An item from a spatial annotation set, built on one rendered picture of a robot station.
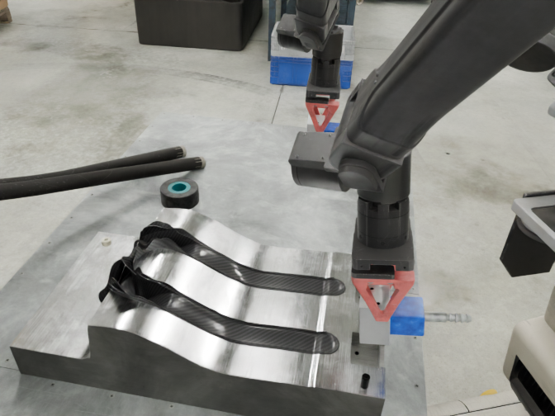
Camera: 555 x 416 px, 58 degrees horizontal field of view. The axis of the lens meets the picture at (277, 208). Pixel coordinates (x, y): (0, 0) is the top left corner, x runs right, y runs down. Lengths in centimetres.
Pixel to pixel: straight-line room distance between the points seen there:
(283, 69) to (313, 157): 331
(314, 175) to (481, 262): 185
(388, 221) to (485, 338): 152
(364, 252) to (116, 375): 38
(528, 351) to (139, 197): 79
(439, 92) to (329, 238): 67
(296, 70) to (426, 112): 346
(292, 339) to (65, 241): 52
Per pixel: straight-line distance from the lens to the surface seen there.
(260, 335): 71
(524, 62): 78
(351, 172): 46
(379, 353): 71
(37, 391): 81
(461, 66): 34
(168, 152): 122
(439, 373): 187
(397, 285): 57
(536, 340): 92
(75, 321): 79
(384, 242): 56
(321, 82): 103
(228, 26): 454
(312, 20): 92
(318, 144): 54
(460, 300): 215
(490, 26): 31
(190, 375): 69
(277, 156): 126
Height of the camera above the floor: 142
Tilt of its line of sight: 35 degrees down
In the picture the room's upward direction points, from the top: 2 degrees clockwise
